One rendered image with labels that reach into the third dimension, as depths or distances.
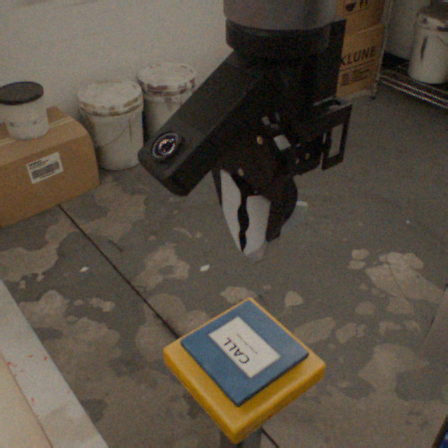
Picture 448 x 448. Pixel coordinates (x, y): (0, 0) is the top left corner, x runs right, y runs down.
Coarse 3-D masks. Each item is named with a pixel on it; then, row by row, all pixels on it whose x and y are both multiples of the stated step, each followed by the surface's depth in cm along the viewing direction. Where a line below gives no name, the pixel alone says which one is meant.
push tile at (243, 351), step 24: (240, 312) 58; (192, 336) 56; (216, 336) 56; (240, 336) 56; (264, 336) 56; (288, 336) 56; (216, 360) 53; (240, 360) 53; (264, 360) 53; (288, 360) 53; (216, 384) 52; (240, 384) 51; (264, 384) 51
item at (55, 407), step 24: (0, 288) 59; (0, 312) 56; (0, 336) 53; (24, 336) 53; (24, 360) 51; (48, 360) 51; (24, 384) 49; (48, 384) 49; (48, 408) 47; (72, 408) 47; (48, 432) 45; (72, 432) 45; (96, 432) 45
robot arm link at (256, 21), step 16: (224, 0) 33; (240, 0) 31; (256, 0) 31; (272, 0) 30; (288, 0) 30; (304, 0) 30; (320, 0) 31; (336, 0) 33; (240, 16) 32; (256, 16) 31; (272, 16) 31; (288, 16) 31; (304, 16) 31; (320, 16) 32; (256, 32) 32; (272, 32) 32; (288, 32) 32; (304, 32) 32
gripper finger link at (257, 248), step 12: (252, 204) 41; (264, 204) 40; (300, 204) 44; (252, 216) 42; (264, 216) 41; (300, 216) 45; (252, 228) 43; (264, 228) 41; (288, 228) 45; (252, 240) 44; (264, 240) 42; (276, 240) 43; (252, 252) 44; (264, 252) 44
